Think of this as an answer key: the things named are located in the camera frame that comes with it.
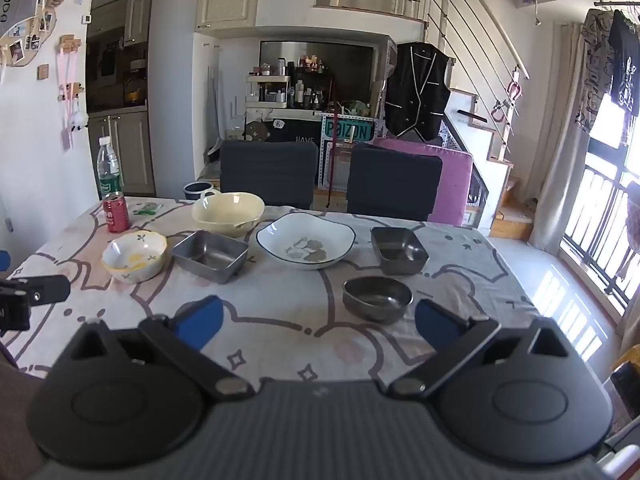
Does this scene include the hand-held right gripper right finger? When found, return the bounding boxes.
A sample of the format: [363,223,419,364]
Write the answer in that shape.
[391,299,581,401]

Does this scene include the dark grey chair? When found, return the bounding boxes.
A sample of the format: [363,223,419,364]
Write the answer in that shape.
[219,140,320,210]
[346,143,444,222]

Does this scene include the yellow-rimmed floral bowl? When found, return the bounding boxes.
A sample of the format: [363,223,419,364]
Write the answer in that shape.
[101,230,168,285]

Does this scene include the bear-printed tablecloth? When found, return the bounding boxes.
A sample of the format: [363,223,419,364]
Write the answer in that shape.
[0,195,543,393]

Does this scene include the black vest with white trim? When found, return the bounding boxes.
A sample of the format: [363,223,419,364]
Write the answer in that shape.
[384,42,452,142]

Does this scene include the black printed hanging shirt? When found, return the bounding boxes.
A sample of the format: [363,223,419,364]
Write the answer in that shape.
[607,9,640,117]

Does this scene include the blue and white bin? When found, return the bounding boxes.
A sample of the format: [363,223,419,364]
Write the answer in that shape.
[183,181,221,201]

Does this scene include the round steel bowl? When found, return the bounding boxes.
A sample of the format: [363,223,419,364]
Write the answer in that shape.
[342,276,414,324]

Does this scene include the beige curtain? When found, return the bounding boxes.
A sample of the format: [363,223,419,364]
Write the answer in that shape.
[529,22,593,257]

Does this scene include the pink upholstered chair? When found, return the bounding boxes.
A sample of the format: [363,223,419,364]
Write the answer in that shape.
[372,137,473,227]

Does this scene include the red drink can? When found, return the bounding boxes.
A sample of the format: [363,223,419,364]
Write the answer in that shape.
[102,191,131,234]

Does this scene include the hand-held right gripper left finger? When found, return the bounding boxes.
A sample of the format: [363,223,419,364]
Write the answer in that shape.
[65,296,249,403]

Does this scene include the stair railing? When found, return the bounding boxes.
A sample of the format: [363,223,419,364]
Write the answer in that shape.
[316,0,531,133]

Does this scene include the white shelf rack with bottles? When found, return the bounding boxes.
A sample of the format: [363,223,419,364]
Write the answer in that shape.
[245,75,292,110]

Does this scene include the wooden staircase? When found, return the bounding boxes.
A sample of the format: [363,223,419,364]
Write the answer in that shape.
[442,87,538,241]

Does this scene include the teal lettered sign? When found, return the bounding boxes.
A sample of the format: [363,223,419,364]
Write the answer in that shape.
[324,119,376,142]

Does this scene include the white plate with dark rim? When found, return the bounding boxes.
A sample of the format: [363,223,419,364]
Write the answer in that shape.
[256,212,357,271]

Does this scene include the cream bowl with handle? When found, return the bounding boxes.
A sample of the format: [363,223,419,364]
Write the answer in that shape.
[191,191,266,239]

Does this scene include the grey kitchen cabinets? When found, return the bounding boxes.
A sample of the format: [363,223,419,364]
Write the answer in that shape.
[85,0,156,197]

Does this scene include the square steel tray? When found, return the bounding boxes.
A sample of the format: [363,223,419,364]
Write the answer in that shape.
[172,230,250,285]
[370,226,430,276]

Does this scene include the black window railing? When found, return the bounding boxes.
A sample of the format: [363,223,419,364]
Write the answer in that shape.
[560,147,640,318]

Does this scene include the patterned hanging garment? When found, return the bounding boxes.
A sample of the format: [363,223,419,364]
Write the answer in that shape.
[574,7,615,135]

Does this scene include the black chalkboard sign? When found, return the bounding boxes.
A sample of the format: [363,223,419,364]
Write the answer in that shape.
[244,119,323,145]

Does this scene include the clear plastic water bottle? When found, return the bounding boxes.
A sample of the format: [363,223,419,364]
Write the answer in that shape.
[97,136,124,202]

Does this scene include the wall photo collage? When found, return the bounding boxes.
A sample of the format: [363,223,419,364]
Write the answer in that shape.
[0,0,67,68]

